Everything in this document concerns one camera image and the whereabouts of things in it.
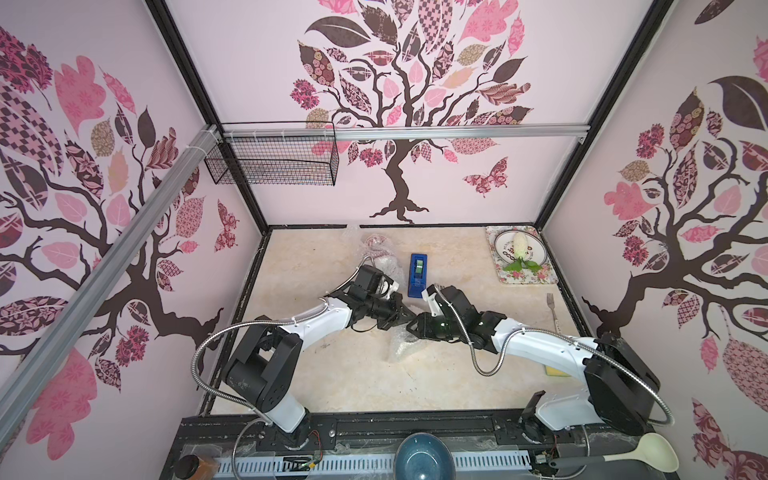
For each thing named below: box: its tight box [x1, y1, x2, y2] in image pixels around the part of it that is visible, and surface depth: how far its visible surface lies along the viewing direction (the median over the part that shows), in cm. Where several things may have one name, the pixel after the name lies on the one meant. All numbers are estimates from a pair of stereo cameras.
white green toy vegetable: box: [503, 232, 541, 272], surface depth 109 cm
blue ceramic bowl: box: [394, 432, 457, 480], surface depth 70 cm
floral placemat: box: [485, 226, 559, 284], surface depth 108 cm
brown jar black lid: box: [175, 454, 218, 480], surface depth 65 cm
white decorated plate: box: [503, 232, 542, 273], surface depth 109 cm
